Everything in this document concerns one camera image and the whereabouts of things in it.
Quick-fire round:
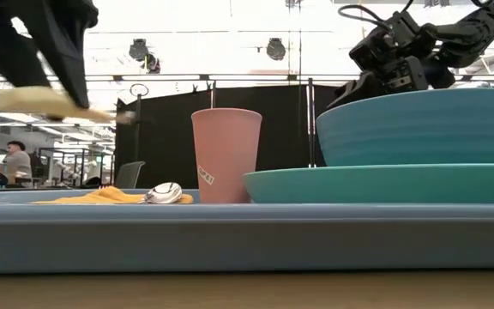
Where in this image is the grey office chair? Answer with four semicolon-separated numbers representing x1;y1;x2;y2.
115;161;147;190

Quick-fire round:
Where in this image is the blue plastic tray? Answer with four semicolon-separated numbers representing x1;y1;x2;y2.
0;188;494;275

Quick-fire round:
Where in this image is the person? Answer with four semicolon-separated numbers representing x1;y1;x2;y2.
2;140;33;189

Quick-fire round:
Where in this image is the pink plastic cup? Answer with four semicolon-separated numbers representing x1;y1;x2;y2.
190;107;263;204

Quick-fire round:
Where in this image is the ring on black stand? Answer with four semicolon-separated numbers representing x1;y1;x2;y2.
130;83;149;162

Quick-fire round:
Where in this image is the black metal workstation frame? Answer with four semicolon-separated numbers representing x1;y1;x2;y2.
36;147;115;189

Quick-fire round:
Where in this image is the metal spoon orange handle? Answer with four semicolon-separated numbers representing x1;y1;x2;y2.
143;182;184;205

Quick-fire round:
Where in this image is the black curtain partition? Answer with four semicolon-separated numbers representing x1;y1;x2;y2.
115;84;351;190

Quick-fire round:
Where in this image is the black looped wrist cable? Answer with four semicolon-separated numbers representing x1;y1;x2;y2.
337;0;416;31

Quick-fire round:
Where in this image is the orange cloth napkin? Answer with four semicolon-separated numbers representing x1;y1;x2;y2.
0;185;195;205

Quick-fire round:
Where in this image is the long grey horizontal rail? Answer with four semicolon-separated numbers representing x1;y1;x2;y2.
83;73;494;83

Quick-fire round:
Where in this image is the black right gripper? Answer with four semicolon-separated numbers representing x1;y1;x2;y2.
327;11;456;108

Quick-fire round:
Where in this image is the black round hanging lamp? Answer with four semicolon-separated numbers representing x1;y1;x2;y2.
266;37;286;61
129;38;161;74

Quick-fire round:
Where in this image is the teal round plate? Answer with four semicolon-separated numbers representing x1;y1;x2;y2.
243;163;494;204

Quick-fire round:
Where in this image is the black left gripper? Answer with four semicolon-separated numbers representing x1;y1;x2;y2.
0;0;99;108

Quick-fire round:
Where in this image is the blue ribbed bowl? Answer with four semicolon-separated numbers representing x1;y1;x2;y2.
315;88;494;167

